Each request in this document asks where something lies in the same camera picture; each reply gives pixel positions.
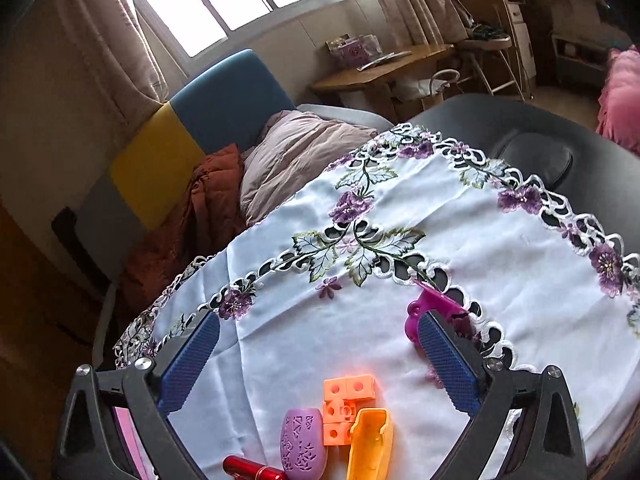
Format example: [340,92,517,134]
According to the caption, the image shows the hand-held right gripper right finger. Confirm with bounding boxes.
[417,310,586,480]

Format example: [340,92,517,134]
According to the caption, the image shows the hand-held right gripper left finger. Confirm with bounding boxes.
[52,310,221,480]

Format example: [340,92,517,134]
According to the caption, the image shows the pink plastic toy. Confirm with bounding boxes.
[405,280,473,347]

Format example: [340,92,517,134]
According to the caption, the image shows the pink white cardboard box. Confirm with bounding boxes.
[113,406,151,480]

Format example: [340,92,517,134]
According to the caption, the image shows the orange cube blocks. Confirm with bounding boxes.
[322,374,377,446]

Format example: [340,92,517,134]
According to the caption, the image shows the yellow plastic shell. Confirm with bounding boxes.
[346,407,393,480]

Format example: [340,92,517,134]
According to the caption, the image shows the red cylinder toy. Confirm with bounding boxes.
[222,454,288,480]

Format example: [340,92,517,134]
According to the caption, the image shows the purple egg-shaped toy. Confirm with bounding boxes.
[279,407,328,478]

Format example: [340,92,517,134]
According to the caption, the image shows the white embroidered floral tablecloth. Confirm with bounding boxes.
[114,122,640,480]

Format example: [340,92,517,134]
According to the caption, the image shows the rust brown quilt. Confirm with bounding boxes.
[120,142,249,311]

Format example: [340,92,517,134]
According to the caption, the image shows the beige pillow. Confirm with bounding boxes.
[239,110,379,226]

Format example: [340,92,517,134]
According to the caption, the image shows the grey yellow blue headboard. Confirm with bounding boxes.
[75,49,297,233]

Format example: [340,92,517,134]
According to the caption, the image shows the black padded table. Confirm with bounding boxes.
[405,92,640,261]

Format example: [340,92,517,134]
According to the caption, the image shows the wooden desk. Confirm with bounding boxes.
[310,44,454,122]

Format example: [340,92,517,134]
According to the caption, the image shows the pink cushion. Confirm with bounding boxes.
[596,45,640,157]

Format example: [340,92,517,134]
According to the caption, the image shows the white folding chair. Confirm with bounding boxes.
[457,0,528,102]

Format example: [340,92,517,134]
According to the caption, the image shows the pink storage box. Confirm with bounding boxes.
[327,35,384,69]

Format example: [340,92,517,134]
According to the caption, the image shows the white cabinet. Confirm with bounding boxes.
[505,0,538,88]

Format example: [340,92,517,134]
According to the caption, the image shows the beige curtain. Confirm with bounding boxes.
[52,0,172,106]
[357,0,469,47]

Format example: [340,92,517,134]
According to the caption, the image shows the low grey cabinet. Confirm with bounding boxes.
[550,30,617,87]

